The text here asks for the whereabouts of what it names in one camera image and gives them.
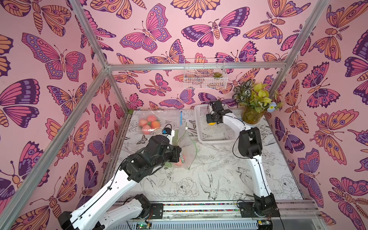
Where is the aluminium frame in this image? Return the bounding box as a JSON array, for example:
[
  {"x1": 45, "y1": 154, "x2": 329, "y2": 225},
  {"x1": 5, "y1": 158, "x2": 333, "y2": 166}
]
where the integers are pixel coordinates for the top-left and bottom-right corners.
[{"x1": 1, "y1": 1, "x2": 329, "y2": 230}]

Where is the pink plastic basket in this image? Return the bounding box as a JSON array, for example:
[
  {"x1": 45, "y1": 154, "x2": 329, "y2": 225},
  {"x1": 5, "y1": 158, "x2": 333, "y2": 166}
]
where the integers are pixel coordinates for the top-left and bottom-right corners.
[{"x1": 194, "y1": 104, "x2": 238, "y2": 145}]

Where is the clear blue-zipper zip-top bag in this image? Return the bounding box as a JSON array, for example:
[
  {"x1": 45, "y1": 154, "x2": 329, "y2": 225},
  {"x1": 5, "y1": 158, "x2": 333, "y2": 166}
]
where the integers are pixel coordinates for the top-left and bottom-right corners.
[{"x1": 136, "y1": 110, "x2": 181, "y2": 135}]

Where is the white wire wall basket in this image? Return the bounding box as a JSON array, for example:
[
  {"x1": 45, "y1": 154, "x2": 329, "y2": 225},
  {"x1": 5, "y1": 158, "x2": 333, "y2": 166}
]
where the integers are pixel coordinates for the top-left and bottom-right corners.
[{"x1": 182, "y1": 58, "x2": 228, "y2": 91}]

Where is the pink peach mid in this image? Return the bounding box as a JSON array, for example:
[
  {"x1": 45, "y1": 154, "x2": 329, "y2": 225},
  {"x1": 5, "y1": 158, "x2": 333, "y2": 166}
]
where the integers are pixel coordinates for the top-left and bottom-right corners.
[{"x1": 175, "y1": 156, "x2": 186, "y2": 168}]

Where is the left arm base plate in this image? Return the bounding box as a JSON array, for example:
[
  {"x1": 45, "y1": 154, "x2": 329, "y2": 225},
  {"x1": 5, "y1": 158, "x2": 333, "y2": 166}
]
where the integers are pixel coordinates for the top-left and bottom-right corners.
[{"x1": 138, "y1": 203, "x2": 164, "y2": 219}]

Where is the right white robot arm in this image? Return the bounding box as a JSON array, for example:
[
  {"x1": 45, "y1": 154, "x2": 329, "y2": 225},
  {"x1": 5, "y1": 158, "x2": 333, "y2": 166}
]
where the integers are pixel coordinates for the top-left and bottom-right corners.
[{"x1": 206, "y1": 101, "x2": 277, "y2": 217}]

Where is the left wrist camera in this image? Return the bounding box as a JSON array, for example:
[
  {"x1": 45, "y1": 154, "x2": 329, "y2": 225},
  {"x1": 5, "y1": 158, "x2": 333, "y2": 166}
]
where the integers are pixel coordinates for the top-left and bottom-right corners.
[{"x1": 162, "y1": 127, "x2": 175, "y2": 145}]

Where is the clear green-zipper zip-top bag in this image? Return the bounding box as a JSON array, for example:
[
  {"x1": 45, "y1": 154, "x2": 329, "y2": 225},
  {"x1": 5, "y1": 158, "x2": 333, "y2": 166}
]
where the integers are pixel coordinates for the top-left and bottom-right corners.
[{"x1": 165, "y1": 123, "x2": 198, "y2": 170}]

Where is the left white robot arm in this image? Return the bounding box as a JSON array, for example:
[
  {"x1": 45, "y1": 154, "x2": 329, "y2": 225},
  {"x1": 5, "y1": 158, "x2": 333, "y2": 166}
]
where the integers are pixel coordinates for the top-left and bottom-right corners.
[{"x1": 58, "y1": 131, "x2": 182, "y2": 230}]

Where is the pink peach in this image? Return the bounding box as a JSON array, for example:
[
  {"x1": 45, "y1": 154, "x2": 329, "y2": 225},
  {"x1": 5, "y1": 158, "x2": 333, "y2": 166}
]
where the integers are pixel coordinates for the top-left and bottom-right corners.
[
  {"x1": 147, "y1": 115, "x2": 157, "y2": 122},
  {"x1": 139, "y1": 119, "x2": 148, "y2": 127},
  {"x1": 141, "y1": 125, "x2": 152, "y2": 135}
]

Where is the orange-red peach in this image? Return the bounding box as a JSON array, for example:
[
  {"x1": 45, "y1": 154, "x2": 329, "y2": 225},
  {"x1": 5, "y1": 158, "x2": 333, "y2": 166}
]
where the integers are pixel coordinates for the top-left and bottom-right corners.
[{"x1": 150, "y1": 121, "x2": 161, "y2": 130}]

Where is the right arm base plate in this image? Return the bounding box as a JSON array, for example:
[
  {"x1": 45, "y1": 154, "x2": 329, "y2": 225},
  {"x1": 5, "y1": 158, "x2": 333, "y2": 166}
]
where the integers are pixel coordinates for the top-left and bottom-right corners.
[{"x1": 237, "y1": 201, "x2": 280, "y2": 218}]

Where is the potted artificial plant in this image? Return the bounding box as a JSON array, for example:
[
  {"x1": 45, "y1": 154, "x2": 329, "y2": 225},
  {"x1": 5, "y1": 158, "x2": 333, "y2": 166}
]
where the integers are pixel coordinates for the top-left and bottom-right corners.
[{"x1": 232, "y1": 80, "x2": 284, "y2": 125}]

